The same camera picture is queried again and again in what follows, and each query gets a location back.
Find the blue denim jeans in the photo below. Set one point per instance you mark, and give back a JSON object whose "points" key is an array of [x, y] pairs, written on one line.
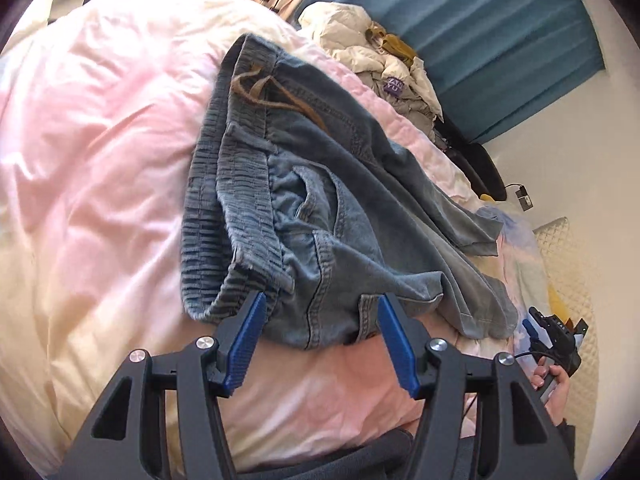
{"points": [[350, 210]]}

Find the person's right forearm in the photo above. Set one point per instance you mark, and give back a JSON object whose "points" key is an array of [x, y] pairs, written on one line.
{"points": [[566, 442]]}

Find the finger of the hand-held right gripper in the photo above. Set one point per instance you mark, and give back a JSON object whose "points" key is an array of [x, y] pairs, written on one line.
{"points": [[534, 327]]}

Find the grey jacket with purple label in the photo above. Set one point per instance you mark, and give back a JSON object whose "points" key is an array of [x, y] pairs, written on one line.
{"points": [[405, 95]]}

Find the mustard yellow garment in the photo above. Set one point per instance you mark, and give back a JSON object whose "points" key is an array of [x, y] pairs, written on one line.
{"points": [[400, 47]]}

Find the wide blue curtain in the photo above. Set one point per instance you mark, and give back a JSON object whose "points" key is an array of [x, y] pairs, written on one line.
{"points": [[475, 25]]}

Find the person's dark clothing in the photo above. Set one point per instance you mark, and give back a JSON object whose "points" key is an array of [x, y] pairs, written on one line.
{"points": [[325, 460]]}

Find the white down jacket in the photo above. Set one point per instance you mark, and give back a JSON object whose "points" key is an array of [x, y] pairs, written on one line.
{"points": [[340, 35]]}

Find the cream quilted headboard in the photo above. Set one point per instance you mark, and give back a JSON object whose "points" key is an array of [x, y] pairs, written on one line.
{"points": [[570, 270]]}

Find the pastel pink bed blanket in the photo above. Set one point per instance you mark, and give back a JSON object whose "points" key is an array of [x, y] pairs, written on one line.
{"points": [[100, 160]]}

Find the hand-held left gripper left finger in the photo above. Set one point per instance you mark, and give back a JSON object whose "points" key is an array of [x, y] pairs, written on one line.
{"points": [[245, 345]]}

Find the person's right hand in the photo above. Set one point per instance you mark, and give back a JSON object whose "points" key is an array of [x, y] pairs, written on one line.
{"points": [[557, 392]]}

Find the pastel pillow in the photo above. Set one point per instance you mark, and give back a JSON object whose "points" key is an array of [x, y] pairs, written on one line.
{"points": [[520, 240]]}

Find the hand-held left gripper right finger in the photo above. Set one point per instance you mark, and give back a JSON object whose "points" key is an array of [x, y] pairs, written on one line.
{"points": [[400, 345]]}

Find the wall socket with charger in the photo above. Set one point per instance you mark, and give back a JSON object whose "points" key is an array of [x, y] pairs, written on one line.
{"points": [[525, 200]]}

